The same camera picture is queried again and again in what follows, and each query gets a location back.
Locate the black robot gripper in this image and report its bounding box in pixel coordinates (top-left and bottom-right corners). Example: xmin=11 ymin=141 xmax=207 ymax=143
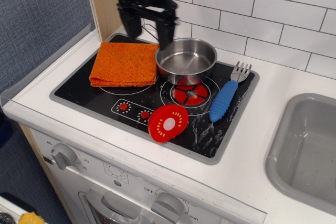
xmin=117 ymin=0 xmax=177 ymax=50

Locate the orange napkin cloth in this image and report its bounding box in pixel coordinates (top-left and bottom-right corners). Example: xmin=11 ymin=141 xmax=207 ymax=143
xmin=89 ymin=42 xmax=159 ymax=87

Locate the stainless steel pot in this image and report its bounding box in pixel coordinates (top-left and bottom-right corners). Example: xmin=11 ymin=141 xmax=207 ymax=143
xmin=154 ymin=38 xmax=217 ymax=86

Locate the red toy tomato half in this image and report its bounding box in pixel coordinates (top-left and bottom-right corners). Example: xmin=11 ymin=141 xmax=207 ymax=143
xmin=148 ymin=104 xmax=189 ymax=143

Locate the light wooden side panel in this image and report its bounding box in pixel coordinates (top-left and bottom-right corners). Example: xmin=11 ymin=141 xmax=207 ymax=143
xmin=89 ymin=0 xmax=122 ymax=42

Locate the black toy stovetop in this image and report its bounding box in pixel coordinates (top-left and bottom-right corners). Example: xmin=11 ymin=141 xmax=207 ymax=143
xmin=49 ymin=33 xmax=260 ymax=166

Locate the grey left oven knob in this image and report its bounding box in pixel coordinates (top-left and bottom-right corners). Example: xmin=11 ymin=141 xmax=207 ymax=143
xmin=51 ymin=143 xmax=77 ymax=170

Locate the grey oven knob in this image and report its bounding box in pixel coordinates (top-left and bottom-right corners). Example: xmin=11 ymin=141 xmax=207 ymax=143
xmin=151 ymin=193 xmax=185 ymax=223
xmin=51 ymin=143 xmax=77 ymax=170

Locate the white toy oven front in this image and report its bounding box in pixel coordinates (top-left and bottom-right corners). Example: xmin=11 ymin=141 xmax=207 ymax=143
xmin=31 ymin=130 xmax=266 ymax=223

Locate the grey right oven knob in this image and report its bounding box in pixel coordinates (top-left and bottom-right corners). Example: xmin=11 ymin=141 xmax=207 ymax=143
xmin=151 ymin=193 xmax=185 ymax=223

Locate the grey sink basin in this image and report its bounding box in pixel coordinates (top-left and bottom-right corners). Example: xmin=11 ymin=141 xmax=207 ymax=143
xmin=266 ymin=93 xmax=335 ymax=215

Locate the yellow cloth at corner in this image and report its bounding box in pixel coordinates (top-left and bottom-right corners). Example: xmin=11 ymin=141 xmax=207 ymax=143
xmin=18 ymin=212 xmax=45 ymax=224

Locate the blue handled toy fork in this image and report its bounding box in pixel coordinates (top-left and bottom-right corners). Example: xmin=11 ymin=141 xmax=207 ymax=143
xmin=209 ymin=62 xmax=252 ymax=123

